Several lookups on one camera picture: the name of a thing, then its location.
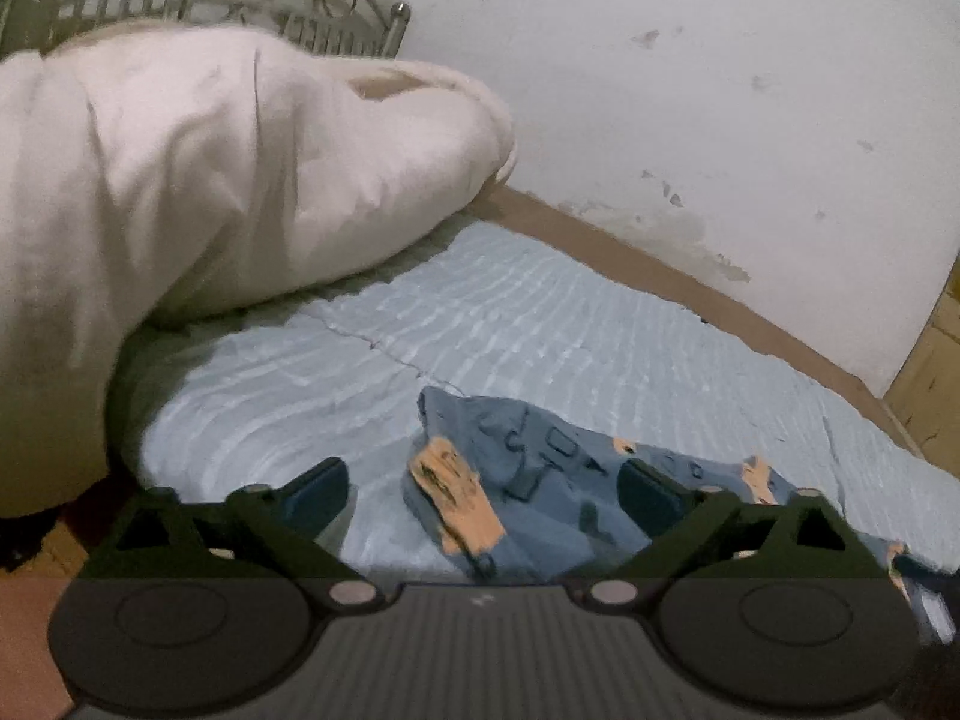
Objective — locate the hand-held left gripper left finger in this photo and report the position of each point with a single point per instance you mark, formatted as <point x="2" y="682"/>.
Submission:
<point x="319" y="493"/>

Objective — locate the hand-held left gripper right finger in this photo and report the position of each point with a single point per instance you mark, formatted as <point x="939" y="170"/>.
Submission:
<point x="645" y="491"/>

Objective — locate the blue pants with orange cars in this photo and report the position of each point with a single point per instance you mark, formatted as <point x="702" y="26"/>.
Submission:
<point x="540" y="465"/>

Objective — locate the light blue ribbed mattress pad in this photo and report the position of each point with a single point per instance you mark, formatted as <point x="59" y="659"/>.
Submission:
<point x="525" y="315"/>

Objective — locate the plywood board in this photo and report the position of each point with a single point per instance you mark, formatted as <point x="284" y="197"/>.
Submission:
<point x="934" y="382"/>

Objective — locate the pale pink comforter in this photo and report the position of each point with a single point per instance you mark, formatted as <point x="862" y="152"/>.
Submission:
<point x="187" y="202"/>

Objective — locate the brown wooden bed frame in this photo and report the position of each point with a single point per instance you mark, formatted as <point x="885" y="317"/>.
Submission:
<point x="675" y="270"/>

